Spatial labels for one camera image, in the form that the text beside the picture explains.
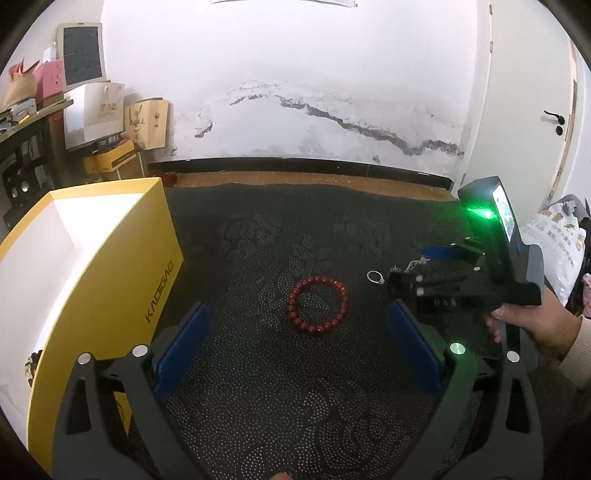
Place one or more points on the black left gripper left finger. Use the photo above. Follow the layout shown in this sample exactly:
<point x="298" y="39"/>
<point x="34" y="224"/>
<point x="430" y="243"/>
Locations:
<point x="90" y="441"/>

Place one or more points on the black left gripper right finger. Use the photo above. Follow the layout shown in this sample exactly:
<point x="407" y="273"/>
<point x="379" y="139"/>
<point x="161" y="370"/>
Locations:
<point x="512" y="447"/>

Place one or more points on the beige sleeve forearm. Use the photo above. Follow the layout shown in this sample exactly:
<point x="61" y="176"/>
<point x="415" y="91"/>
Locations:
<point x="576" y="366"/>

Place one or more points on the person right hand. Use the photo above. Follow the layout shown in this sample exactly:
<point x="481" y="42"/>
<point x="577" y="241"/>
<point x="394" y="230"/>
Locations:
<point x="553" y="328"/>

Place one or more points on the white plastic bag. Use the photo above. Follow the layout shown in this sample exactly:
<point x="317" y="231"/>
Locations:
<point x="558" y="231"/>

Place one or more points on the yellow cardboard box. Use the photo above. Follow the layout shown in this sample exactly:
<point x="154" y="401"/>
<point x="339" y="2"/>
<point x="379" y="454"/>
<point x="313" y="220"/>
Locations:
<point x="87" y="269"/>

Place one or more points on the black floral table cloth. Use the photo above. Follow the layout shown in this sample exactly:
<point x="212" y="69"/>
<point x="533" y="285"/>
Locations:
<point x="315" y="328"/>

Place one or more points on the small yellow box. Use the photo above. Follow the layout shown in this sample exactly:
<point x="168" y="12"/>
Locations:
<point x="110" y="161"/>

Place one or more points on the black desk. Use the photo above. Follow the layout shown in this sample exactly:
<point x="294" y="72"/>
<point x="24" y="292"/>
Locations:
<point x="39" y="124"/>

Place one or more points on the tan paper gift bag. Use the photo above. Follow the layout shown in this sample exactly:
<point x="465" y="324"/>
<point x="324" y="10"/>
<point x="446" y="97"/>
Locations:
<point x="145" y="122"/>

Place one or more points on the white paper gift bag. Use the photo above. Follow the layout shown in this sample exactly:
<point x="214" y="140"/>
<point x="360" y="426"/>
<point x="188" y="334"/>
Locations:
<point x="96" y="112"/>

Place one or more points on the pink box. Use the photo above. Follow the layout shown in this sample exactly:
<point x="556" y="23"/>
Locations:
<point x="49" y="78"/>

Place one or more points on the tan woven basket bag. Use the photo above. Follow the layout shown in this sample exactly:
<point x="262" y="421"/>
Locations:
<point x="22" y="85"/>

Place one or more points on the framed dark board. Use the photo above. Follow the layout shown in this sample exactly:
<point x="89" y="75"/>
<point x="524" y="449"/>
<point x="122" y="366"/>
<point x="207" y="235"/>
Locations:
<point x="80" y="48"/>

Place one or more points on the door handle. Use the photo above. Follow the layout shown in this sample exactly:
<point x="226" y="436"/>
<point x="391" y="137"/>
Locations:
<point x="559" y="122"/>

